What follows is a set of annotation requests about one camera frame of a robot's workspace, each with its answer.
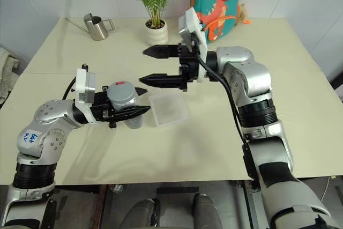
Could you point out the black flat bar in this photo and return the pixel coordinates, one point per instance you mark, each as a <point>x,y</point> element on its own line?
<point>177,190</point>

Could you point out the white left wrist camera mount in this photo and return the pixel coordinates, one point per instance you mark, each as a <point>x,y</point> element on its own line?
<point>85,87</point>

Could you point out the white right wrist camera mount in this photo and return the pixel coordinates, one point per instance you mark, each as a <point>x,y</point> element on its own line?
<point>193,22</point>

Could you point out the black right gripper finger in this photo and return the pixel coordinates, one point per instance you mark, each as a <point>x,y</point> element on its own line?
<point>163,81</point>
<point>163,51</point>

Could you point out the black object at room edge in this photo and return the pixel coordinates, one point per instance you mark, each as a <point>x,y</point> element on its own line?
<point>338,81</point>

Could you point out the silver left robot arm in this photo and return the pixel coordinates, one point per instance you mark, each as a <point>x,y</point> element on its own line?
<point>48,113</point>

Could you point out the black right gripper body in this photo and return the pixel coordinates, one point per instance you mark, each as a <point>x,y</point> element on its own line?
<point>189,62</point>

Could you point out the translucent white plastic box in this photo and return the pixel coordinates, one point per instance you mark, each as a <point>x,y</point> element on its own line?
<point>168,108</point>

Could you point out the stainless steel watering can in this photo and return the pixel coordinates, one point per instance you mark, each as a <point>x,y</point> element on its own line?
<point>96,28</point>

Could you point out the white ribbed plant pot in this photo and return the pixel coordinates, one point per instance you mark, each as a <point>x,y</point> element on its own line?
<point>156,35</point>

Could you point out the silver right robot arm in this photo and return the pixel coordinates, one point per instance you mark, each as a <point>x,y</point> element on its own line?
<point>246,78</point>

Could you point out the small clear plastic bag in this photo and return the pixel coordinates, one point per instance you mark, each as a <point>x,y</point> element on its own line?
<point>118,188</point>

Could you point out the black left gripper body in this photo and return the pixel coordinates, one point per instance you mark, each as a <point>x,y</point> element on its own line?
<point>100,105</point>

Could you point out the grey jar lid red mark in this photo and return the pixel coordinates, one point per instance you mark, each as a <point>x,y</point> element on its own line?
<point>122,93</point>

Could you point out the dark rounded shape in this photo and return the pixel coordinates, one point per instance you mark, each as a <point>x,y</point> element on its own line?
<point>143,214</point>
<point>207,211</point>

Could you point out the grey white cloth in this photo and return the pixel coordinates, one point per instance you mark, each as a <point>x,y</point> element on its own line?
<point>6,70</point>

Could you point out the teal dinosaur backpack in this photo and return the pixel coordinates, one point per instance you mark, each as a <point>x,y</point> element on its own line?
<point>225,6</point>

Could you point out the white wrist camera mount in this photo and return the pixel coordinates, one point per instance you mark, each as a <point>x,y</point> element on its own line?
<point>85,87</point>
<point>193,22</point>

